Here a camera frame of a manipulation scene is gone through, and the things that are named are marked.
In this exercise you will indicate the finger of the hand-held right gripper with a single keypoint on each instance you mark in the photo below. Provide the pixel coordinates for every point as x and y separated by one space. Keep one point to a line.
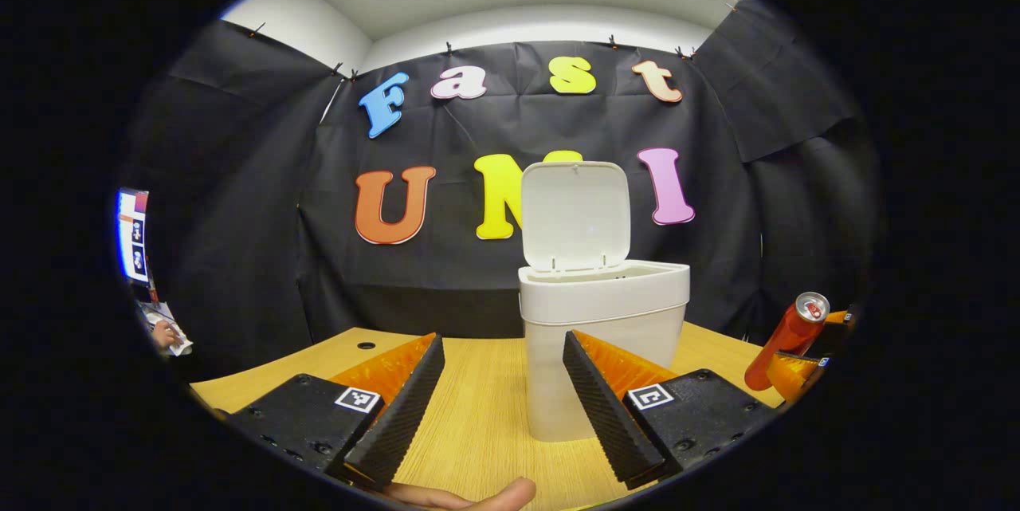
837 320
793 375

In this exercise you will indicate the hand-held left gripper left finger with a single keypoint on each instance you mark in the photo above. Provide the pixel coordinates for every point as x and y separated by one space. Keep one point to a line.
402 411

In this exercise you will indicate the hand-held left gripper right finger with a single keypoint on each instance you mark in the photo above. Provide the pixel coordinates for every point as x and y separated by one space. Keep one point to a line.
606 411

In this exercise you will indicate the red pop can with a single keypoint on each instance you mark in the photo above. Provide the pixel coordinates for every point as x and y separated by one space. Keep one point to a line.
785 340

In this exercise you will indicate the white desktop garbage bin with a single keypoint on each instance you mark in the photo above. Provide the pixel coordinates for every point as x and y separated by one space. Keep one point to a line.
606 296

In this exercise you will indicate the wooden desktop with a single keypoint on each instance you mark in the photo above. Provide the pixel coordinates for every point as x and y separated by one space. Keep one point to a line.
486 415

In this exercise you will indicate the black backdrop cloth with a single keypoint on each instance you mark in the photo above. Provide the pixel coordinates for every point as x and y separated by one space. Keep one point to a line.
263 160

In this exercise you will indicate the computer monitor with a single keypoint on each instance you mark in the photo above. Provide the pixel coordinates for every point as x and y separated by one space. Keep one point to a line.
133 236

